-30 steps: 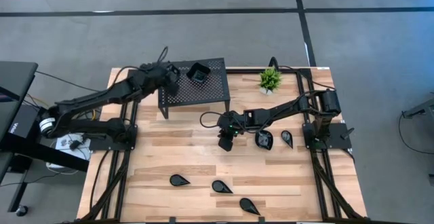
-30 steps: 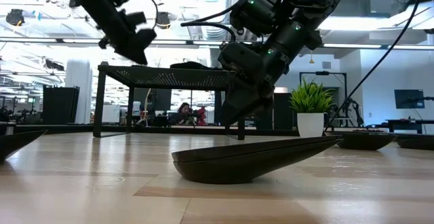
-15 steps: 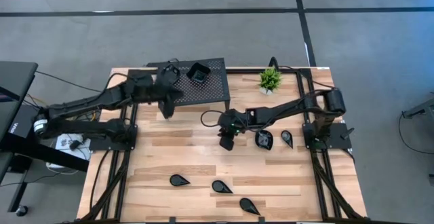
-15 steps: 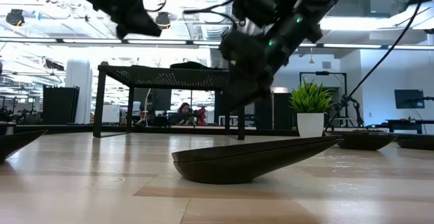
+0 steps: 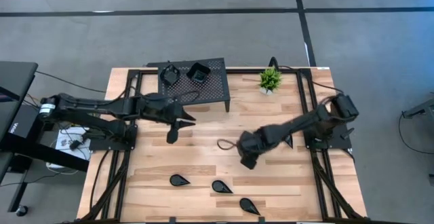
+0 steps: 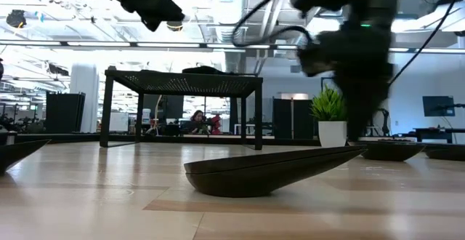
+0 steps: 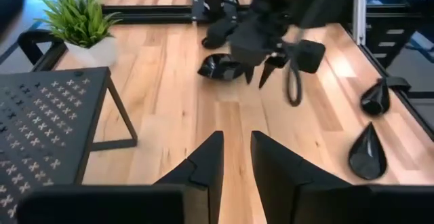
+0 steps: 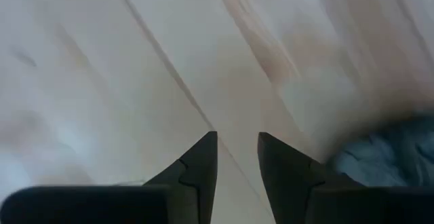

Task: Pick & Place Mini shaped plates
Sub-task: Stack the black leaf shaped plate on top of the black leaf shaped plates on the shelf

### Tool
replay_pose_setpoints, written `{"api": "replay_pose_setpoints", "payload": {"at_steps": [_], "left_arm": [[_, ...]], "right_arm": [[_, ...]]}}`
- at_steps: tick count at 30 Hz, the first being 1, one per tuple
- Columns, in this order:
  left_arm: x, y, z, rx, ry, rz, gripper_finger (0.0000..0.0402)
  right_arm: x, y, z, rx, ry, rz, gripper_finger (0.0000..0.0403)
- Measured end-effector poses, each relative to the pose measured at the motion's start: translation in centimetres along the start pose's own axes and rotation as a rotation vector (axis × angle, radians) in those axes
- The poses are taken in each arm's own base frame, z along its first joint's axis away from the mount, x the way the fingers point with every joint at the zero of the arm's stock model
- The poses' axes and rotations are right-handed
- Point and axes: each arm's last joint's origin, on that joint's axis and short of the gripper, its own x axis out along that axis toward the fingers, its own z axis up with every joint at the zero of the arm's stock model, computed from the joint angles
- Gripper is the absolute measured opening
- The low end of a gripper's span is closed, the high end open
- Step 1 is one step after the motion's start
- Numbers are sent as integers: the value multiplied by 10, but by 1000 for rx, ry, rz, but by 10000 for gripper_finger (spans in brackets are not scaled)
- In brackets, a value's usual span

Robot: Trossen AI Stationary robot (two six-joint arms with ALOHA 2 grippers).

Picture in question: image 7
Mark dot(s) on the black leaf-shaped mini plate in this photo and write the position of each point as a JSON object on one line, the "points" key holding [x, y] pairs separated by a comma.
{"points": [[217, 68]]}

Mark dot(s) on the green plant in white pot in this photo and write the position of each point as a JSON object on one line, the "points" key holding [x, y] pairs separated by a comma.
{"points": [[91, 52]]}

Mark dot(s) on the black arched bracket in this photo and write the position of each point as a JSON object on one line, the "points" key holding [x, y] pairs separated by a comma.
{"points": [[25, 37]]}

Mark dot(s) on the black perforated metal shelf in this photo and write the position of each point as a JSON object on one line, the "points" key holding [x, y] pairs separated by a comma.
{"points": [[44, 115]]}

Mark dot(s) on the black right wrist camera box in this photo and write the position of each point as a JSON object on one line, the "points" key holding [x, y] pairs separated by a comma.
{"points": [[310, 57]]}

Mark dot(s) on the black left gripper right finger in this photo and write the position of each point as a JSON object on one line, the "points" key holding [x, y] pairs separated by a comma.
{"points": [[274, 176]]}

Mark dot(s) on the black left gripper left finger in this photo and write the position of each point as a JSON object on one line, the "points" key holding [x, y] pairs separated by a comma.
{"points": [[210, 173]]}

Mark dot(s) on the black table edge clip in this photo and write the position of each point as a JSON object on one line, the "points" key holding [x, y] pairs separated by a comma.
{"points": [[400, 83]]}

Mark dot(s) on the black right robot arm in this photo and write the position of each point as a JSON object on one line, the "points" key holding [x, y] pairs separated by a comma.
{"points": [[217, 0]]}

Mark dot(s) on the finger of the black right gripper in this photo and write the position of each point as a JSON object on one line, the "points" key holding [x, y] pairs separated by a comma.
{"points": [[268, 73], [249, 73]]}

